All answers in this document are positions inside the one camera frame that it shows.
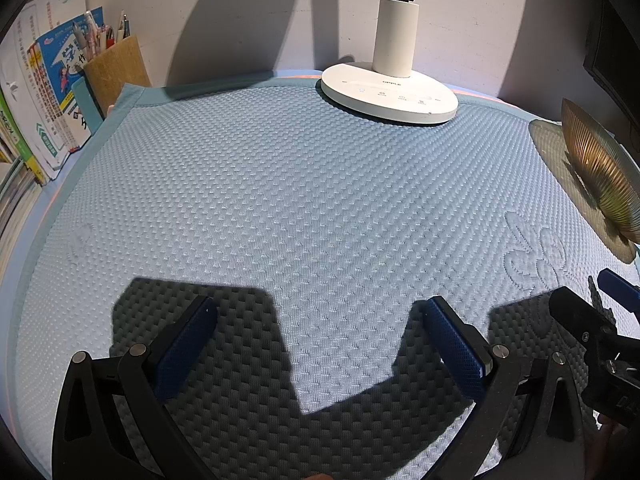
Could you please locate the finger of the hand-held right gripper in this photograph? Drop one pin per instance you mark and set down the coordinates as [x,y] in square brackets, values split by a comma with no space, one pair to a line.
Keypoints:
[582,320]
[620,287]

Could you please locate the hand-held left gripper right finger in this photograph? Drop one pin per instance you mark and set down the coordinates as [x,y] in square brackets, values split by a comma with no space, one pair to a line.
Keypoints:
[455,350]

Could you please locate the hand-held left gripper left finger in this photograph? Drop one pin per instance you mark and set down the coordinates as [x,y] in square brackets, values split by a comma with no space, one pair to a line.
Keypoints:
[185,350]

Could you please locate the amber ribbed glass bowl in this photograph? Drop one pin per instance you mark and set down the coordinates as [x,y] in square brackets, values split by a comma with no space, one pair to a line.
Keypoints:
[600,170]

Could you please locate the light blue textured mat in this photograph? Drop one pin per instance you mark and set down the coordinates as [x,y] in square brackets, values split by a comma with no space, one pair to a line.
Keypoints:
[300,200]

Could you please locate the stack of flat books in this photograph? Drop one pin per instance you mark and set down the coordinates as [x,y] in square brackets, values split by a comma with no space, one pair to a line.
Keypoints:
[15,200]

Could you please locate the black monitor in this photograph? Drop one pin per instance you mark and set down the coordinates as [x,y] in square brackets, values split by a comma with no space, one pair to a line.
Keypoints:
[615,60]

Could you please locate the light blue small box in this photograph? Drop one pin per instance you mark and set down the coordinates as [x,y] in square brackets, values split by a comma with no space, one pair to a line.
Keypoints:
[87,107]

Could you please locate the brown pen holder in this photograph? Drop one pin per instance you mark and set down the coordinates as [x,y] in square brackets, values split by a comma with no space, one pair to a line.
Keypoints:
[117,77]

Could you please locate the row of upright books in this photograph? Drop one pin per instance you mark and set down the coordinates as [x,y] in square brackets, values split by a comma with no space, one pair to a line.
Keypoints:
[45,85]

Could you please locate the white desk lamp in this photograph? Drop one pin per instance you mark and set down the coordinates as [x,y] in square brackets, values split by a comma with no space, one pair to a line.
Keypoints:
[395,35]

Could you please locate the bunch of pens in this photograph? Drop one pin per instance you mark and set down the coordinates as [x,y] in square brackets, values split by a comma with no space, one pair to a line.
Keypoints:
[95,35]

